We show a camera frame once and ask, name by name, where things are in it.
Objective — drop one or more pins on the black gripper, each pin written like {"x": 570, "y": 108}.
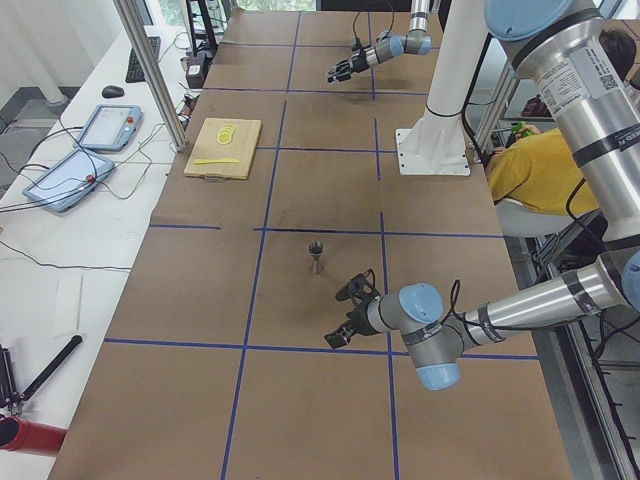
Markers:
{"x": 359, "y": 321}
{"x": 362, "y": 58}

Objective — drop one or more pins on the steel double jigger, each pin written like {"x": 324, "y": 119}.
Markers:
{"x": 315, "y": 249}

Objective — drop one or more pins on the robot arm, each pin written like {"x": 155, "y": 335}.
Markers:
{"x": 388, "y": 45}
{"x": 589, "y": 161}

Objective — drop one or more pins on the wooden cutting board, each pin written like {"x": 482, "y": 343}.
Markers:
{"x": 242, "y": 146}

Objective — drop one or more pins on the black box device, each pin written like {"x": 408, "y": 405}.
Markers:
{"x": 197, "y": 68}

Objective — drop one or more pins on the yellow plastic knife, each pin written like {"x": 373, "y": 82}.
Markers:
{"x": 221, "y": 160}

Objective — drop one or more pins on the green reacher grabber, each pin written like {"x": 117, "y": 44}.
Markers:
{"x": 521, "y": 130}

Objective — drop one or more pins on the white chair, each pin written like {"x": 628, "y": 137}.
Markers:
{"x": 516, "y": 220}

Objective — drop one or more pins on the person in yellow shirt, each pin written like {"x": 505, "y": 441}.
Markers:
{"x": 539, "y": 172}

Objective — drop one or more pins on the black computer mouse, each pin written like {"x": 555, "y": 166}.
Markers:
{"x": 112, "y": 91}

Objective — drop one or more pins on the far teach pendant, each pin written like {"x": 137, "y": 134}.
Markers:
{"x": 110, "y": 128}

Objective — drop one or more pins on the teach pendant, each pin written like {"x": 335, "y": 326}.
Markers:
{"x": 110, "y": 128}
{"x": 69, "y": 181}

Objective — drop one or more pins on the near teach pendant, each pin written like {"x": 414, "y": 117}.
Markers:
{"x": 69, "y": 181}

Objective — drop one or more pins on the red cylinder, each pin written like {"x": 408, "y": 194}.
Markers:
{"x": 29, "y": 437}

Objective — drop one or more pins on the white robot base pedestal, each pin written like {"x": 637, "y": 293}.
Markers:
{"x": 435, "y": 145}

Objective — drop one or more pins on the aluminium frame post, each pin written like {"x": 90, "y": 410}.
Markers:
{"x": 132, "y": 23}

